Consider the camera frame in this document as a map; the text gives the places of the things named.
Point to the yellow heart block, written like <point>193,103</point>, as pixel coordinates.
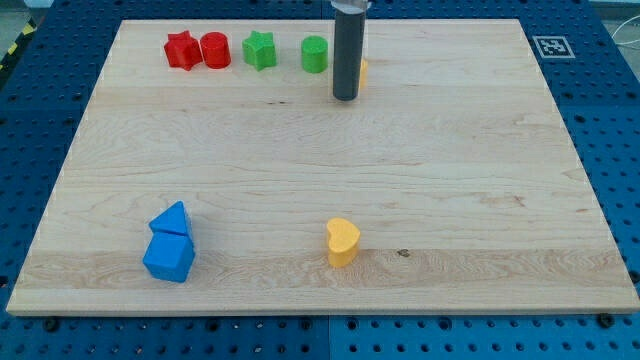
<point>342,241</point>

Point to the wooden board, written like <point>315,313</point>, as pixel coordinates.
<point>454,163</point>

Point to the yellow block behind pusher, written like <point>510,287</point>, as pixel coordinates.
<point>363,74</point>

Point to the green cylinder block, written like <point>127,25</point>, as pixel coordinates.
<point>314,54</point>

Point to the green star block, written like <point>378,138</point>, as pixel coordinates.
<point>259,50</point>

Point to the blue triangle block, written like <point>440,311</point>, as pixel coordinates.
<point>174,220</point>

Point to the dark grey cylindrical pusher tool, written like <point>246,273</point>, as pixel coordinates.
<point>348,46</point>

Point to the blue cube block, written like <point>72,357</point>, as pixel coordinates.
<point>169,257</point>

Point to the red cylinder block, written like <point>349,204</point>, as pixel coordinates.
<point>215,50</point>

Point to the red star block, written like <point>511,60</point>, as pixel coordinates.
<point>182,50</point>

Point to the black white fiducial marker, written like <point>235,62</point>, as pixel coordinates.
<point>553,47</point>

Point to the black board left screw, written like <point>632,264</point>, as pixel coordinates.
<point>51,324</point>

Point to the black board corner screw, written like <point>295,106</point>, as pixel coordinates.
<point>605,320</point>

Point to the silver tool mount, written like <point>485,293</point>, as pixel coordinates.
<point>351,6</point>

